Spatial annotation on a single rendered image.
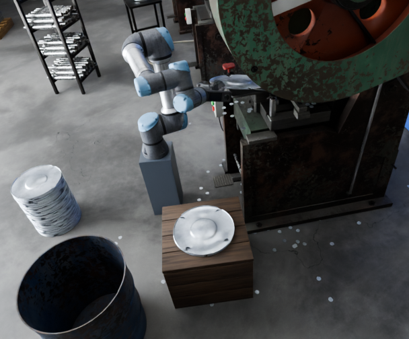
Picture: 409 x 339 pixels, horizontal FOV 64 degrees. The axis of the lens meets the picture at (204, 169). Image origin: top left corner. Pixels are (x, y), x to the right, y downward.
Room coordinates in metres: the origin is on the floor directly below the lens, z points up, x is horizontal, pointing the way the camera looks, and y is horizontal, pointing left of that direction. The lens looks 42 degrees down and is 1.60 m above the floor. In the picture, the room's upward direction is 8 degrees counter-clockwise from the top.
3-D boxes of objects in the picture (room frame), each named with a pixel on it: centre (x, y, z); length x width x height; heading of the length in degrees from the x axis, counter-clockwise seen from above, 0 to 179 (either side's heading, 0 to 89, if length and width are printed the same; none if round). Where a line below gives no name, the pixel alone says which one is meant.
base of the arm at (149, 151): (1.50, 0.26, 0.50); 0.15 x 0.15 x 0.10
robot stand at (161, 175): (1.50, 0.26, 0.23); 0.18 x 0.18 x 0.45; 86
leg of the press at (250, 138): (1.27, -0.63, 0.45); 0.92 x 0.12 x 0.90; 94
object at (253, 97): (1.51, -0.30, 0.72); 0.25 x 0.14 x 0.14; 94
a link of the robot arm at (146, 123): (1.51, 0.26, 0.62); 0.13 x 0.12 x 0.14; 106
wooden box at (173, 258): (0.97, 0.04, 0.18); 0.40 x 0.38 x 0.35; 91
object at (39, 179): (1.50, 1.00, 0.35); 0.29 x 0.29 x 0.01
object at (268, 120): (1.52, -0.48, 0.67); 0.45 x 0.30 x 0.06; 4
